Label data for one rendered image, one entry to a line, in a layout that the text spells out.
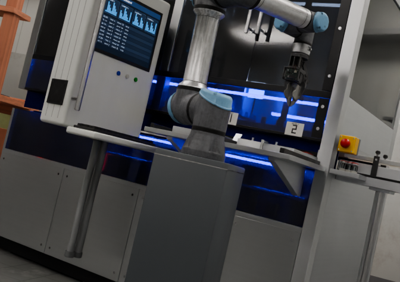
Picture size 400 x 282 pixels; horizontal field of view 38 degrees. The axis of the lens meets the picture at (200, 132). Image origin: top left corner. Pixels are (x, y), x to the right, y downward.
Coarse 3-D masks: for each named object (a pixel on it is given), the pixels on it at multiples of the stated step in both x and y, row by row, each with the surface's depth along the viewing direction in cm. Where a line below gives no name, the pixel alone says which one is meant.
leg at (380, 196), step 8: (376, 192) 252; (384, 192) 248; (392, 192) 251; (376, 200) 251; (384, 200) 251; (376, 208) 251; (376, 216) 250; (368, 224) 252; (376, 224) 250; (368, 232) 251; (376, 232) 250; (368, 240) 250; (376, 240) 250; (368, 248) 250; (368, 256) 249; (360, 264) 251; (368, 264) 249; (360, 272) 250; (368, 272) 249; (360, 280) 249; (368, 280) 250
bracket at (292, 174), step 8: (272, 160) 227; (280, 160) 231; (280, 168) 232; (288, 168) 239; (296, 168) 246; (304, 168) 253; (280, 176) 239; (288, 176) 240; (296, 176) 247; (288, 184) 244; (296, 184) 249; (296, 192) 250
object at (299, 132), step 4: (288, 124) 263; (292, 124) 262; (296, 124) 261; (300, 124) 260; (288, 128) 262; (300, 128) 259; (288, 132) 262; (296, 132) 260; (300, 132) 259; (300, 136) 259
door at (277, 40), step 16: (304, 0) 270; (320, 0) 266; (336, 0) 262; (336, 16) 261; (272, 32) 276; (320, 32) 263; (256, 48) 279; (272, 48) 275; (288, 48) 270; (320, 48) 262; (256, 64) 278; (272, 64) 273; (288, 64) 269; (320, 64) 261; (256, 80) 276; (272, 80) 272; (320, 80) 260
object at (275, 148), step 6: (240, 144) 244; (246, 144) 243; (252, 144) 241; (258, 144) 240; (264, 144) 238; (270, 144) 237; (270, 150) 237; (276, 150) 235; (294, 150) 232; (312, 156) 250
